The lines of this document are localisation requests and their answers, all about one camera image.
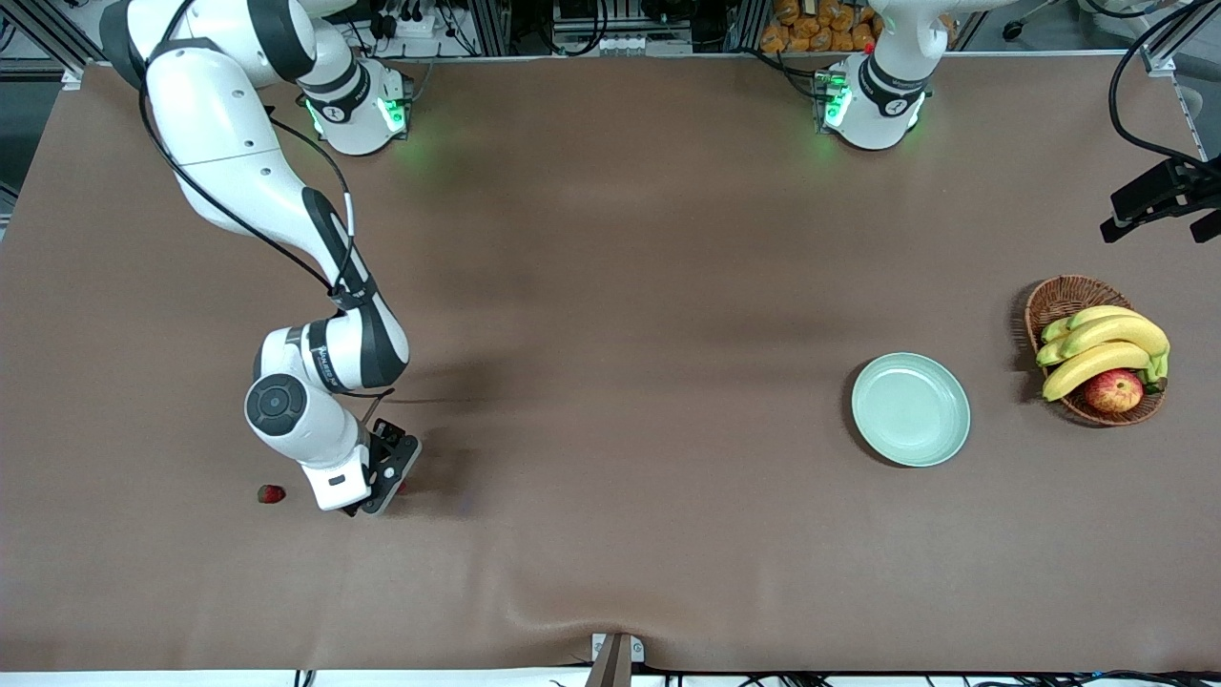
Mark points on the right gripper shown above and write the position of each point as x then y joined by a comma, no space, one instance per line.
351,510

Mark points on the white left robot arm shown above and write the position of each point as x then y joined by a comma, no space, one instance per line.
882,105

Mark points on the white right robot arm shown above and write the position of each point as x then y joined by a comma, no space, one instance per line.
219,124

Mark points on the pale green round plate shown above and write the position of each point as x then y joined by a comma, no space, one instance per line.
911,410

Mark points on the small yellow banana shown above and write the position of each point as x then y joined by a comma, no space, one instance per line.
1097,313

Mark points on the brown wicker basket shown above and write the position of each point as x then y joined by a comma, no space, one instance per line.
1064,296

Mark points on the large yellow banana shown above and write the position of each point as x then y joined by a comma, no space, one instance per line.
1092,367
1121,329

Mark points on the greenish yellow banana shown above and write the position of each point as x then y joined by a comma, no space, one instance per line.
1049,353
1054,329

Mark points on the red yellow apple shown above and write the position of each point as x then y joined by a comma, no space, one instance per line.
1114,391

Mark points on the brown table cover mat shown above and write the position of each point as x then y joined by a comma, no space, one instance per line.
610,572

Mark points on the pile of orange buns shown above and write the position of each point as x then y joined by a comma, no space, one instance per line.
811,29

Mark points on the white power strip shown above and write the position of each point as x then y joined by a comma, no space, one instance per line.
410,24

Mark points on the white terminal strip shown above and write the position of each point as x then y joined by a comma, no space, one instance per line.
620,43

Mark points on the aluminium frame beam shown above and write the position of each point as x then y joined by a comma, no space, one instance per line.
1169,48
43,29

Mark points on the metal table edge bracket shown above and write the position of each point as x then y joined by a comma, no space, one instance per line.
615,663

